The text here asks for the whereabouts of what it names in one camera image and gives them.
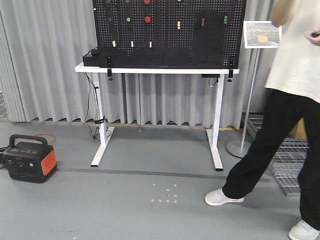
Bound white standing desk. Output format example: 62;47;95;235
74;62;240;171

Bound black desk control box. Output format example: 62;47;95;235
201;74;220;78

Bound left black table clamp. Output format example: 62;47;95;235
106;55;113;81

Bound black table clamp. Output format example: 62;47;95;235
106;55;113;81
227;56;234;82

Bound right black table clamp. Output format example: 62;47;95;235
227;56;234;82

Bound black perforated pegboard panel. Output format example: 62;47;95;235
92;0;247;69

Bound black box on desk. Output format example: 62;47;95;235
82;47;100;67

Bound lower red mushroom button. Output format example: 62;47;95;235
144;16;152;23

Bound sign stand with picture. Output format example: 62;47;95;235
226;20;282;158

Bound metal grate stack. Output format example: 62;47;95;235
241;112;308;197

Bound person in beige shirt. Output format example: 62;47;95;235
205;0;320;240

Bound black and orange power station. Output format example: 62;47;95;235
3;134;57;183

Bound black cables under desk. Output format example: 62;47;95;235
84;72;113;141

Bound green lever switch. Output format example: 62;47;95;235
223;15;228;25

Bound orange extension cable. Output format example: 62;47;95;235
33;133;56;144

